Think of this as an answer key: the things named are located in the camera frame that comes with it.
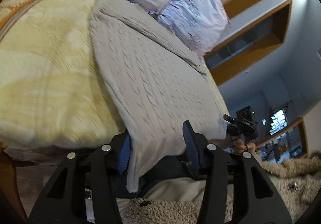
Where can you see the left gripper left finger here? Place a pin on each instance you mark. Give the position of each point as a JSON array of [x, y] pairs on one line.
[[62, 200]]

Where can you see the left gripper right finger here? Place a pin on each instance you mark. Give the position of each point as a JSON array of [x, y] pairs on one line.
[[255, 198]]

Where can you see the beige cable knit sweater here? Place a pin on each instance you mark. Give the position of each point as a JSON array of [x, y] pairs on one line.
[[155, 82]]

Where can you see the person's right hand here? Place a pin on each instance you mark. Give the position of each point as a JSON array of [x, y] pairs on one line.
[[241, 147]]

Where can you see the wooden shelf unit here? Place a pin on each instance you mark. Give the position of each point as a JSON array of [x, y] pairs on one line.
[[290, 142]]

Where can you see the yellow patterned bedspread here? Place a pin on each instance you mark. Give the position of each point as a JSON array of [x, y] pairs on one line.
[[52, 93]]

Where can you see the right floral pillow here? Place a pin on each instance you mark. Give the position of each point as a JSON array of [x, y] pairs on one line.
[[197, 23]]

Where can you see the wooden window frame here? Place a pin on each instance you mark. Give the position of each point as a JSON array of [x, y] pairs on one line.
[[250, 44]]

